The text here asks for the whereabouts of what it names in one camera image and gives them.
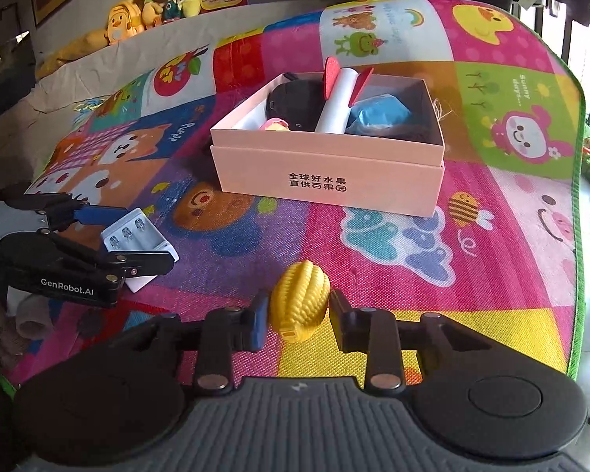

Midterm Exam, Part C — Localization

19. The white bottle with red ears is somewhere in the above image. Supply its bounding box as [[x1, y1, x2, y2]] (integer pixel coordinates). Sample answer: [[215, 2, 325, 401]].
[[315, 56, 375, 135]]

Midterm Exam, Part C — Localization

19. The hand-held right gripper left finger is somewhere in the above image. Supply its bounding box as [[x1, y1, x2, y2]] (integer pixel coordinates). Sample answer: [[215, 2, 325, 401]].
[[147, 290, 270, 390]]

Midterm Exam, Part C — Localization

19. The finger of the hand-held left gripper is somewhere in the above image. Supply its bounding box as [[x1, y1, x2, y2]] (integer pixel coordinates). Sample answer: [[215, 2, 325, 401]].
[[48, 230, 176, 279], [26, 191, 146, 233]]

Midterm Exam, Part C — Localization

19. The black plush toy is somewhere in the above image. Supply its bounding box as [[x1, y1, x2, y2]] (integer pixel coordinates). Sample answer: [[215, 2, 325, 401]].
[[266, 74, 326, 131]]

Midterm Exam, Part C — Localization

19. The yellow duck backpack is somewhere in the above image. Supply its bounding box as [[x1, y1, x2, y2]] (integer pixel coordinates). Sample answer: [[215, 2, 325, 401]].
[[105, 0, 144, 46]]

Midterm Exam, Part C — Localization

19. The yellow plush cloth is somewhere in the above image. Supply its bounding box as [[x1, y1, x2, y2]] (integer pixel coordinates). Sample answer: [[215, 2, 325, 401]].
[[34, 28, 112, 80]]

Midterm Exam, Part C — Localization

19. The blue plastic packet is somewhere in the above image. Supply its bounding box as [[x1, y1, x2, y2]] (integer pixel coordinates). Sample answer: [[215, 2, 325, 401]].
[[346, 92, 412, 135]]

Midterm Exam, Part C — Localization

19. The person's left hand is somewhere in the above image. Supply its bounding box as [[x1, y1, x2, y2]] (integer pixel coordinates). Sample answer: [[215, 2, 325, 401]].
[[0, 280, 46, 371]]

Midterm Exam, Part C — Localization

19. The colourful cartoon play mat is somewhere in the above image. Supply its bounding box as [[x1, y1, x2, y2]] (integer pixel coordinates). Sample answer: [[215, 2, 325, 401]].
[[7, 0, 589, 395]]

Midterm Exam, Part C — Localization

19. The yellow corn toy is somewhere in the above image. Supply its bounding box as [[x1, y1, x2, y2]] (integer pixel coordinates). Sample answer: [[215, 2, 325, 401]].
[[269, 260, 332, 343]]

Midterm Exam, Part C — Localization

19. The white battery charger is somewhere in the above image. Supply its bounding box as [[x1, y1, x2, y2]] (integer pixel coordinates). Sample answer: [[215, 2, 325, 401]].
[[100, 207, 171, 292]]

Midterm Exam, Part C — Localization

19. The pink cardboard box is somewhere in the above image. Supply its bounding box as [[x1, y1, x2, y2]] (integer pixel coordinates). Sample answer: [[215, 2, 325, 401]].
[[209, 72, 446, 218]]

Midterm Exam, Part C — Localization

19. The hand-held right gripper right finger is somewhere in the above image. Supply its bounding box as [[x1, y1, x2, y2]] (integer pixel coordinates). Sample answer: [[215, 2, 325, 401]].
[[330, 289, 478, 393]]

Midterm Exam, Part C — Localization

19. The yellow duck plush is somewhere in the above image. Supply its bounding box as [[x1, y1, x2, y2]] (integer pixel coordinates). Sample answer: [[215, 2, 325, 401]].
[[134, 0, 164, 30]]

